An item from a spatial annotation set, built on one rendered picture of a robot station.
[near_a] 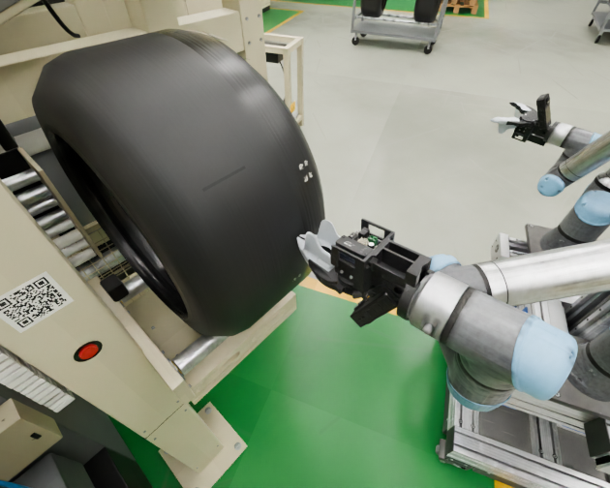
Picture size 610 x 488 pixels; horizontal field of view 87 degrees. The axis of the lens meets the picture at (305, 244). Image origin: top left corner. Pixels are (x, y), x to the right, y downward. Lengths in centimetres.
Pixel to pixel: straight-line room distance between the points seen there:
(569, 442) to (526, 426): 15
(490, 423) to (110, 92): 158
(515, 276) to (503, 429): 113
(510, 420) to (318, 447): 79
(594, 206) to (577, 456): 92
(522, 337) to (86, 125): 54
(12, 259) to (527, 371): 61
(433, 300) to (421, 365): 145
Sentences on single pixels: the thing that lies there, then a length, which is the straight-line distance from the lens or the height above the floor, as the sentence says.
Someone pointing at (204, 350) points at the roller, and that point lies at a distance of 80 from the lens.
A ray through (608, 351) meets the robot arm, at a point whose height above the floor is 87.
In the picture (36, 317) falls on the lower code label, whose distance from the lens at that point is 63.
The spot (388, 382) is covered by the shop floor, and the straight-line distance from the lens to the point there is 176.
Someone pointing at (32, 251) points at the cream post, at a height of 130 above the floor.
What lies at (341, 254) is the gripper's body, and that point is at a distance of 43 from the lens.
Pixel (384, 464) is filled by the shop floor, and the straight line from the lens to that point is 166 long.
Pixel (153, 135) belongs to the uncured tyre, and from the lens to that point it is 45.
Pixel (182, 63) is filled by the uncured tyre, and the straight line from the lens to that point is 54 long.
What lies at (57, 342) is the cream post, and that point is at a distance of 68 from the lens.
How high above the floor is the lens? 161
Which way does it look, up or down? 47 degrees down
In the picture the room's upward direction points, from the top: straight up
